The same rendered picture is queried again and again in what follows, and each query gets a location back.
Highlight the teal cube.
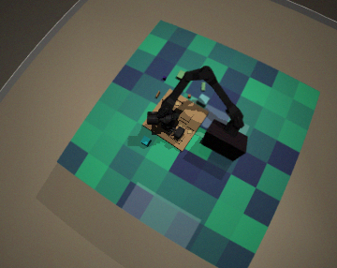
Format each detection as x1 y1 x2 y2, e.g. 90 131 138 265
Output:
141 136 151 147

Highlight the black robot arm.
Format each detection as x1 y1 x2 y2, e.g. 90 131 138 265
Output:
147 66 245 138

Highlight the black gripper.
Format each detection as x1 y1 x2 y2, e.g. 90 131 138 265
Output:
161 121 185 139

